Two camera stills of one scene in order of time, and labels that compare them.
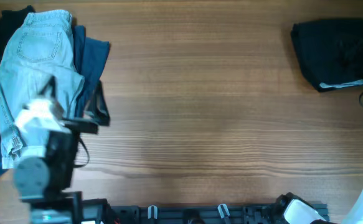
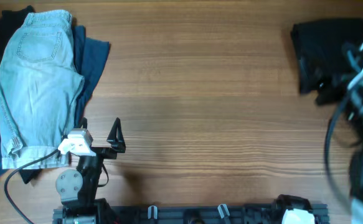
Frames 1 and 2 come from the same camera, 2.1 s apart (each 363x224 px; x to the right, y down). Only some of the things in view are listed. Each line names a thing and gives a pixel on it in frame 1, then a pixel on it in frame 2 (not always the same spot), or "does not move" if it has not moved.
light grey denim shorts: (42, 48) does not move
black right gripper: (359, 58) → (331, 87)
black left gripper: (76, 125) → (99, 150)
